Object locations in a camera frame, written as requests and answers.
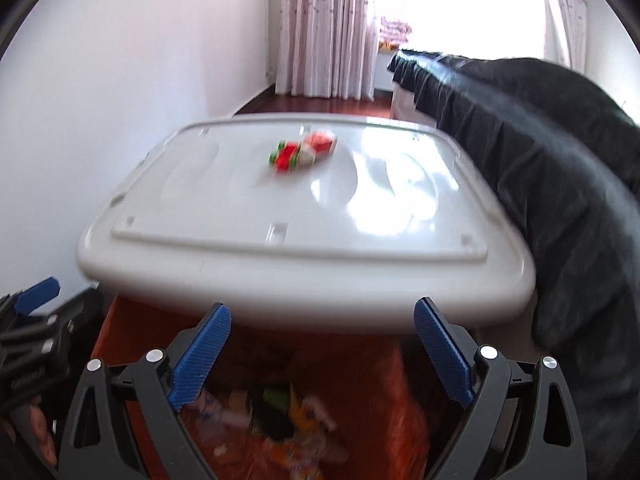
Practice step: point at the red white wrapper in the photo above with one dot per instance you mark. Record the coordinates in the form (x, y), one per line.
(317, 145)

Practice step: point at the person's left hand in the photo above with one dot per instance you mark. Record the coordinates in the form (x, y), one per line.
(38, 425)

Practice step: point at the pink patterned curtain left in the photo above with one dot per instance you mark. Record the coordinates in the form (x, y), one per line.
(327, 49)

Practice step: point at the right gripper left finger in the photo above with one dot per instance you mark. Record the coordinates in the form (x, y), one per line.
(98, 441)

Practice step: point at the pink curtain right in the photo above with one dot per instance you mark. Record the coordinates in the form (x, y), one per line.
(570, 21)

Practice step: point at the red green toy car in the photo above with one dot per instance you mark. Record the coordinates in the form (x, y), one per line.
(284, 157)

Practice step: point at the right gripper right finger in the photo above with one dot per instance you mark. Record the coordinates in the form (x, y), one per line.
(518, 419)

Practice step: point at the white plastic storage box lid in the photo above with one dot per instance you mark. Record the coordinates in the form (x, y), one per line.
(396, 213)

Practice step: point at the white bed frame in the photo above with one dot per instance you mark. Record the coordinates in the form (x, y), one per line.
(404, 108)

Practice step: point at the folded pink quilt stack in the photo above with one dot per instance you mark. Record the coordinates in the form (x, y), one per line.
(392, 34)

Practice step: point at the orange trash bag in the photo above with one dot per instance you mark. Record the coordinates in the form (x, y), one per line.
(286, 405)

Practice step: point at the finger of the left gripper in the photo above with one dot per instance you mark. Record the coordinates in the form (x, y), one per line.
(36, 296)

